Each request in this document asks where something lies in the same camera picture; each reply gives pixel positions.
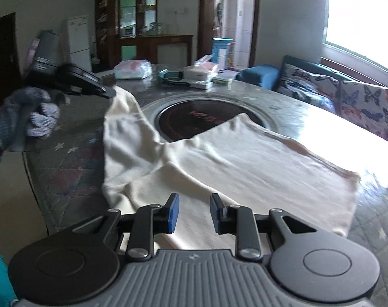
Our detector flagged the small butterfly print pillow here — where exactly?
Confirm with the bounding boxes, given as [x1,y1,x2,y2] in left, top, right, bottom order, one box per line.
[282,64,342,98]
[278,83,338,115]

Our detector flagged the wooden sideboard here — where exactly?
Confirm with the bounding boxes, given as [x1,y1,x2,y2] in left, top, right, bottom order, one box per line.
[119,34,194,68]

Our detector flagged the window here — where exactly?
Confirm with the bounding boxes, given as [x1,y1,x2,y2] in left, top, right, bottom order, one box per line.
[321,0,388,82]

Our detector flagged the wooden door frame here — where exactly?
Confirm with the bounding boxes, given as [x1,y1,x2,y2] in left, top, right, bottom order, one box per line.
[198,0,261,68]

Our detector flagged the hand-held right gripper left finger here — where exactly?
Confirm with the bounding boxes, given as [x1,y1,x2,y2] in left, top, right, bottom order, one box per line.
[73,193,180,261]

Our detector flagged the flat white box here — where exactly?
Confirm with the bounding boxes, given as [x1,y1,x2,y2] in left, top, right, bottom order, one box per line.
[189,81,214,91]

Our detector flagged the large butterfly print pillow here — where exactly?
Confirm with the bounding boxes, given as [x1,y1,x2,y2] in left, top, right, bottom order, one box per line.
[339,81,388,139]

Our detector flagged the green box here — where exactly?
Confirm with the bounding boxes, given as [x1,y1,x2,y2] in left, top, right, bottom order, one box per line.
[213,73,235,85]

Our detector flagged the tall wooden display cabinet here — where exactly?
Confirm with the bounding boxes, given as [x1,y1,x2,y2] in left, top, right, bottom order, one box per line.
[95,0,160,68]

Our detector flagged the cream knit top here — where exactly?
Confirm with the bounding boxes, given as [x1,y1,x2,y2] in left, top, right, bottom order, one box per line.
[102,85,361,254]

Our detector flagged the round black induction cooker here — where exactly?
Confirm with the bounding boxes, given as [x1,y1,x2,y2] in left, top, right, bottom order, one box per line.
[152,97,273,144]

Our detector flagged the person's left hand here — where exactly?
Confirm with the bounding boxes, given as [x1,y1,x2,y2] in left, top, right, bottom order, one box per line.
[0,86,70,149]

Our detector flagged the blue black handheld device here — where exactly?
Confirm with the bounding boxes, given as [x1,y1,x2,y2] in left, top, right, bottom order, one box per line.
[158,69,185,87]

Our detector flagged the soft pink white tissue pack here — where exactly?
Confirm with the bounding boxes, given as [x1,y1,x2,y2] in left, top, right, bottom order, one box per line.
[114,59,153,80]

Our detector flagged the person's teal clothing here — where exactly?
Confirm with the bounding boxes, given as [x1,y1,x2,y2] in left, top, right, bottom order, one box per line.
[0,242,20,307]

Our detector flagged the blue cardboard box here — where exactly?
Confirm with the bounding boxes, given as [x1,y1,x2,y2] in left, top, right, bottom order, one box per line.
[211,38,233,71]

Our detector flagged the white fridge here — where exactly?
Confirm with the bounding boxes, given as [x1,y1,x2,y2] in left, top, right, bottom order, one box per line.
[67,15,92,71]

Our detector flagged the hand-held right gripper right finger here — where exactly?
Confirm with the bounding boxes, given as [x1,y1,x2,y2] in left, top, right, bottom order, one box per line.
[211,193,318,261]

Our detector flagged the blue sofa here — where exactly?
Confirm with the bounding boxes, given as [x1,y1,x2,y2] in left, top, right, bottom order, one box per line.
[235,55,388,149]

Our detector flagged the white tissue box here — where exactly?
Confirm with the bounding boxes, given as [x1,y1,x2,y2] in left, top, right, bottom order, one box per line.
[183,55,219,83]

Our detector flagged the dark wooden door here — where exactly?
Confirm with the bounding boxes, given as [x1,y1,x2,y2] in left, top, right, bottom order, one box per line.
[0,12,22,85]

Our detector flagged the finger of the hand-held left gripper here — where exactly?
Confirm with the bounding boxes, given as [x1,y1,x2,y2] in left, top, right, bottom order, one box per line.
[64,64,118,100]

